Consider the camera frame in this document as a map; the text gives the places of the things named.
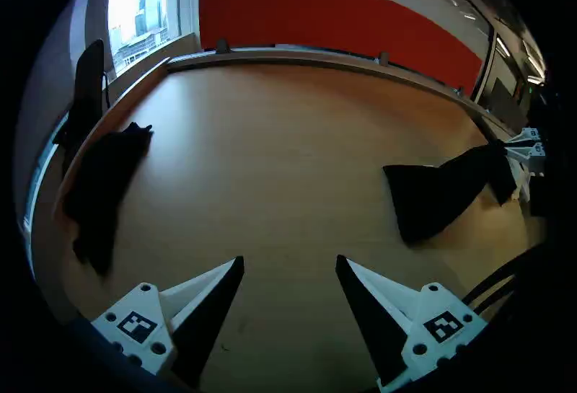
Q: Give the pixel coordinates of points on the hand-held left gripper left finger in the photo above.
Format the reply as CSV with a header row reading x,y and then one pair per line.
x,y
149,312

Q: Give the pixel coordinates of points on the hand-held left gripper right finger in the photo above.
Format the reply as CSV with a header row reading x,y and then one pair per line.
x,y
421,316

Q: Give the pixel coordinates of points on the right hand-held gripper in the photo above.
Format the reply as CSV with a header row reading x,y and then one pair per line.
x,y
540,194

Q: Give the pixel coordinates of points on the black towel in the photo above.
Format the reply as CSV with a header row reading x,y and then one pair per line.
x,y
428,194

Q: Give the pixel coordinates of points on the heap of black towels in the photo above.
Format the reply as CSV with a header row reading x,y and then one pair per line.
x,y
101,181

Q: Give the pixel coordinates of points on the black office chair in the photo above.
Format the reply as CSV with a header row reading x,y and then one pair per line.
x,y
88,95

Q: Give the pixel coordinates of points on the red desk screen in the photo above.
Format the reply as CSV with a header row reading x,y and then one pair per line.
x,y
333,23

